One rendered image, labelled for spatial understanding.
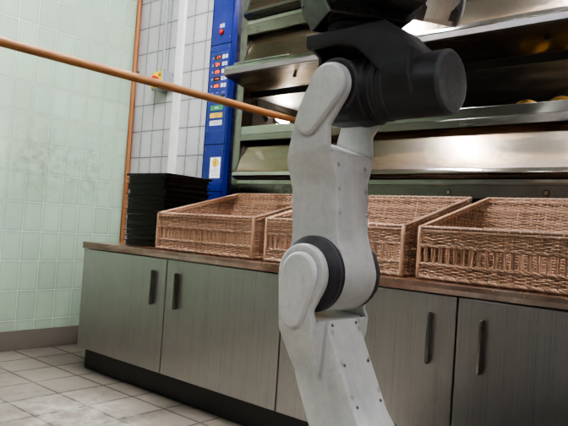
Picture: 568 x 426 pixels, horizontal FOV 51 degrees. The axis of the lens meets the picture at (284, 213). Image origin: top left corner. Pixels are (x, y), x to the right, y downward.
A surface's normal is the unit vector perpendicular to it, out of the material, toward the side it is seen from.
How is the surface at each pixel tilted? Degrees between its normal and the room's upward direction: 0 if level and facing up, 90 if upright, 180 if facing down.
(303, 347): 115
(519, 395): 90
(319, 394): 90
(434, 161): 70
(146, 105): 90
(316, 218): 90
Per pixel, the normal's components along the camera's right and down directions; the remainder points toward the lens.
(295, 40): -0.58, -0.40
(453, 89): 0.75, 0.03
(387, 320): -0.64, -0.07
